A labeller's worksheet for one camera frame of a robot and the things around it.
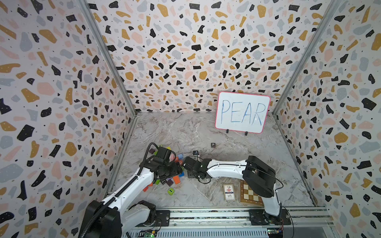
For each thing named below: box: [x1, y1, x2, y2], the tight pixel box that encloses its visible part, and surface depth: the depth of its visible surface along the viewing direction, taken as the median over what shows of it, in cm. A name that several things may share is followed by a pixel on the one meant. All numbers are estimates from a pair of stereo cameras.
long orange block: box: [172, 175, 182, 185], surface depth 87 cm
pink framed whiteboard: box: [215, 91, 271, 134], surface depth 105 cm
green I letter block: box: [167, 187, 176, 196], surface depth 83 cm
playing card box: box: [223, 183, 236, 203], surface depth 83 cm
